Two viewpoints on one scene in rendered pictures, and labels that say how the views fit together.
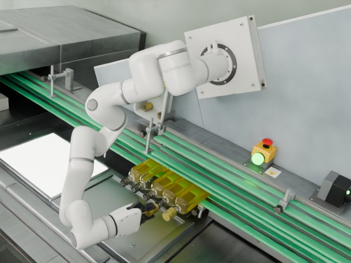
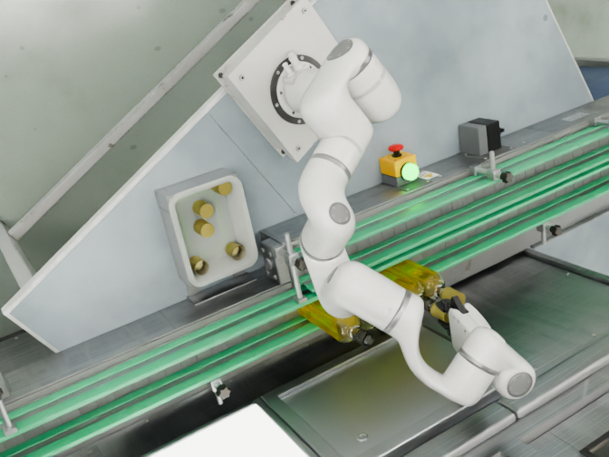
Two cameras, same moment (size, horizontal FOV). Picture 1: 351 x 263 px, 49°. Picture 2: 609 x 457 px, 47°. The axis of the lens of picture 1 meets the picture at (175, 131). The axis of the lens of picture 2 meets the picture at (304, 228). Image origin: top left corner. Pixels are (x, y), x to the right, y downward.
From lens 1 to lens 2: 1.43 m
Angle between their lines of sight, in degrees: 53
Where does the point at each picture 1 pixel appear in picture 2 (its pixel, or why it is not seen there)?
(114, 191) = (329, 396)
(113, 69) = (64, 274)
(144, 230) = (437, 363)
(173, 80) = (391, 91)
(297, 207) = not seen: hidden behind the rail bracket
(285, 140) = (401, 133)
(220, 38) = (285, 48)
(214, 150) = (365, 208)
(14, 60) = not seen: outside the picture
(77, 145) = (381, 286)
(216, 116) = not seen: hidden behind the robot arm
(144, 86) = (366, 130)
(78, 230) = (519, 360)
